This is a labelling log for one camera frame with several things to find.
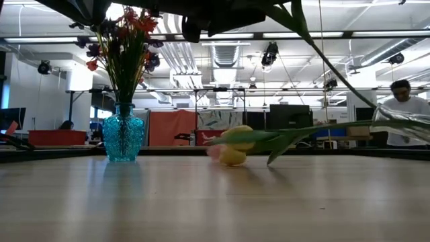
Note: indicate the black overhead frame bar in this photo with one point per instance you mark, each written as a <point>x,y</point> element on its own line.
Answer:
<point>258,35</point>

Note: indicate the red storage bin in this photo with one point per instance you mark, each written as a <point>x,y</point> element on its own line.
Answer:
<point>57,138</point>
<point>201,133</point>

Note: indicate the black partition panel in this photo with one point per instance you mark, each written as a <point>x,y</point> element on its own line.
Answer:
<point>364,113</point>

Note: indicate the cardboard box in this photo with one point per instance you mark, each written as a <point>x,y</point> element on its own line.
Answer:
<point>358,131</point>

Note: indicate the black monitor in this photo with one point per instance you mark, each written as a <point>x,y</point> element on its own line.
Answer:
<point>289,116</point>
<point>12,117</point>

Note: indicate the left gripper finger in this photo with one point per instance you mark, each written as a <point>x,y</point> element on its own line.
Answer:
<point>84,11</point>

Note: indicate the orange partition panel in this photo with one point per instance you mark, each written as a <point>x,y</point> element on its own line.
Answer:
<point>171,126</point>

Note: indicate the leaf print partition panel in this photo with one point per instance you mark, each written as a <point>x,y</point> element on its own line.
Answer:
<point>218,119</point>

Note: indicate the silver air duct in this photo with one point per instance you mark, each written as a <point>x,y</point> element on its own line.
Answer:
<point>386,50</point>
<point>226,55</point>

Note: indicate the black ceiling camera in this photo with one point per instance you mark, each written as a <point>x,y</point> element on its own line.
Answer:
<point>331,84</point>
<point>270,53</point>
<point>396,58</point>
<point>43,67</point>

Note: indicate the person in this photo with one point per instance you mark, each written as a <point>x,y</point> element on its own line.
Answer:
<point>404,104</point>
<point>66,125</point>

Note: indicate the black aluminium table frame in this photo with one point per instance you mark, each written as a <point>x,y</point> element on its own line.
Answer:
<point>168,152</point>

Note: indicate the clear glass vase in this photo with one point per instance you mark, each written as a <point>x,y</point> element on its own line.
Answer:
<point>396,116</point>

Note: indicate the teal textured glass vase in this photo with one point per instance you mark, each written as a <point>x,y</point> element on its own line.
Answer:
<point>123,138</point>

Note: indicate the blue storage bin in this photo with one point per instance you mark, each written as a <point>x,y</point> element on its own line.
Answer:
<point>331,133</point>

